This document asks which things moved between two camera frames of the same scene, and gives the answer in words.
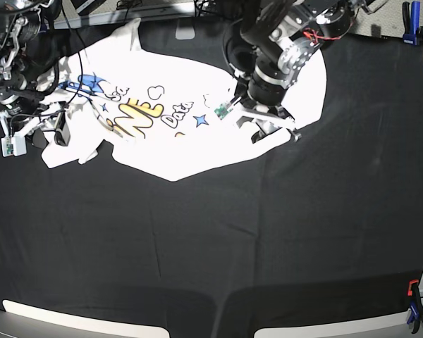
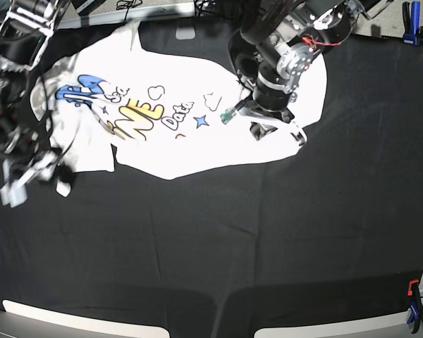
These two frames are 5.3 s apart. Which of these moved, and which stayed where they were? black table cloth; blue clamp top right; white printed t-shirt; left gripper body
Moved: left gripper body; white printed t-shirt
Stayed: blue clamp top right; black table cloth
